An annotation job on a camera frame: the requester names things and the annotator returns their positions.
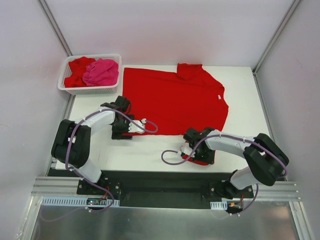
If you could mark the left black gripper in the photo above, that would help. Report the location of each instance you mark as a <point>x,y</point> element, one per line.
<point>121,135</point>

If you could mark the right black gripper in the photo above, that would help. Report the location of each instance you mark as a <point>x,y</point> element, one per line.
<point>207,158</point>

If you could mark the red t shirt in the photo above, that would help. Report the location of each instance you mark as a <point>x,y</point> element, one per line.
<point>78,67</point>
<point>176,101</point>

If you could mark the white plastic basket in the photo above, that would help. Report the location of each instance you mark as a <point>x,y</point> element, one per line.
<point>66,72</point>

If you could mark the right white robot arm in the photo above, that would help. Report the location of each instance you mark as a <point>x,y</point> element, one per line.
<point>266,162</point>

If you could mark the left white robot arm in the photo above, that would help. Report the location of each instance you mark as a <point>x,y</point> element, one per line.
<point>72,142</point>

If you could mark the pink t shirt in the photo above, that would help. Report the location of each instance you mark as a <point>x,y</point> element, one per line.
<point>102,72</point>

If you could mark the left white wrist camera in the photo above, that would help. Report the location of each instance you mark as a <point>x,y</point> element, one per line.
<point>137,126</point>

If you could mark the right white cable duct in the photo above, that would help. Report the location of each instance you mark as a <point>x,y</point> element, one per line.
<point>219,205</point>

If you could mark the white cable duct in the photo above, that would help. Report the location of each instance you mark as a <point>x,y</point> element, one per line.
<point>219,205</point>
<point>78,202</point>

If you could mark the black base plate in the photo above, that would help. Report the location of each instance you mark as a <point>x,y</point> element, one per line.
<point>173,190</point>

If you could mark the left white cable duct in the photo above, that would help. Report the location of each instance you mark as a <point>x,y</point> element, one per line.
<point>78,202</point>

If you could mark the left aluminium frame post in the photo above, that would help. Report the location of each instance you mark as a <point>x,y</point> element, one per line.
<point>55,26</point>

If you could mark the aluminium frame post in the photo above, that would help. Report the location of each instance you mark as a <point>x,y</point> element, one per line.
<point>276,35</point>
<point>55,26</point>

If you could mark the right aluminium frame post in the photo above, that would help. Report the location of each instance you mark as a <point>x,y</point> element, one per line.
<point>276,35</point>

